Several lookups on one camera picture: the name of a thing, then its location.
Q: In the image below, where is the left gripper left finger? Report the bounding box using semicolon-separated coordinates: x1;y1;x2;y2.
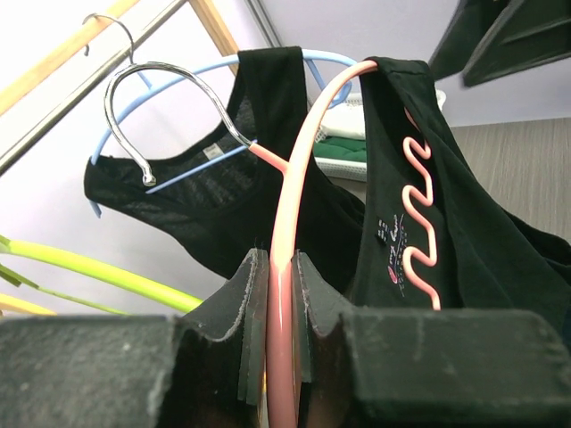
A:
1;249;269;427

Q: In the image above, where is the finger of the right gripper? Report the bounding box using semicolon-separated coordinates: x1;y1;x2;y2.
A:
428;1;522;81
462;0;570;87

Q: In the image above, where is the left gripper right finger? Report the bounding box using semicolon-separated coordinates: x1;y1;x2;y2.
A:
292;253;567;427

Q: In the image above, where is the pink hanger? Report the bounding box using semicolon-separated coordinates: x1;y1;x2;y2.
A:
103;60;443;428

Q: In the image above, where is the neon yellow hanger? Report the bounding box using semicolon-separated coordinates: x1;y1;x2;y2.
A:
1;236;203;312

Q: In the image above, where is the yellow plastic hanger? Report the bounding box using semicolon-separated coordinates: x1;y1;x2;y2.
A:
0;293;57;316

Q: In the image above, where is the black dress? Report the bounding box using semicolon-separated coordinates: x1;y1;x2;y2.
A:
350;58;570;340

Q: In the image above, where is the light blue hanger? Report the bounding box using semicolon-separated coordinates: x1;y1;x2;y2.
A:
79;46;352;230

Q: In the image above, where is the black tank top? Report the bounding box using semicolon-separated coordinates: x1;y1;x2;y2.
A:
84;46;365;292

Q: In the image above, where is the folded white shirt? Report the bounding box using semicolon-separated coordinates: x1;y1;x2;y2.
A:
320;104;366;140

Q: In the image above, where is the folded dark green shirt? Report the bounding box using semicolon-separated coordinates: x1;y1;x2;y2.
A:
313;136;367;162

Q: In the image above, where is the white plastic basket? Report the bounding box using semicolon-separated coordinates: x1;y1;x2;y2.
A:
311;88;447;183

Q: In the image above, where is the wooden clothes rack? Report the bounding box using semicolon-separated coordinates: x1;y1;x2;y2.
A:
1;1;239;173

